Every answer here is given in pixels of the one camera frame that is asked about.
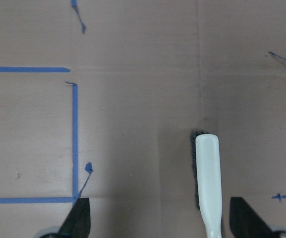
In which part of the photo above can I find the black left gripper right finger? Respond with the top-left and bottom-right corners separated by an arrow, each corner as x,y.
229,197 -> 279,238

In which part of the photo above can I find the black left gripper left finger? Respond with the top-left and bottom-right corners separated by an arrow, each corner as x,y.
58,198 -> 91,238

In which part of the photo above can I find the pale green hand brush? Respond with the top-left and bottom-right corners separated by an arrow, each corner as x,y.
190,129 -> 223,238

